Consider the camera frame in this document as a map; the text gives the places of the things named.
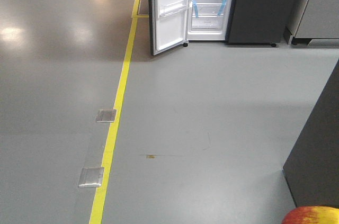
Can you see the dark grey fridge body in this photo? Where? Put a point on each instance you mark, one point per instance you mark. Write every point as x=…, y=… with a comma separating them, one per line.
x=246, y=22

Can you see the fridge door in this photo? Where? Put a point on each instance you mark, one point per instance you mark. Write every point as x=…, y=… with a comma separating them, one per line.
x=168, y=21

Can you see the dark grey island cabinet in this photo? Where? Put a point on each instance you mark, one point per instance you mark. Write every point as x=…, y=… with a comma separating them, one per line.
x=311, y=169

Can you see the middle clear door bin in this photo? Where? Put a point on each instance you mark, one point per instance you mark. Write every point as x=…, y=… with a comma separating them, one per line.
x=173, y=8

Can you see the far metal floor plate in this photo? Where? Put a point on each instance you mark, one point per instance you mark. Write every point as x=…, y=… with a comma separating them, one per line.
x=106, y=116

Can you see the metal floor plate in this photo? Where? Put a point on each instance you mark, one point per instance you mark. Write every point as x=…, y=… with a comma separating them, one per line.
x=91, y=177
x=106, y=116

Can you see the near metal floor plate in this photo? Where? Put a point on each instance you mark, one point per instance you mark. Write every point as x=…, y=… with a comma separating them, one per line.
x=91, y=177

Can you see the red yellow apple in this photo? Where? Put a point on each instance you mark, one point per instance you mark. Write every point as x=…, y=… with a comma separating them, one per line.
x=314, y=214

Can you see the grey cabinet beside fridge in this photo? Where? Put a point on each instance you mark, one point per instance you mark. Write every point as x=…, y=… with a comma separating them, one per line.
x=313, y=23

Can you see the clear crisper drawer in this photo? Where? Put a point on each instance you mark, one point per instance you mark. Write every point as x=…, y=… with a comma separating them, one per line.
x=207, y=15

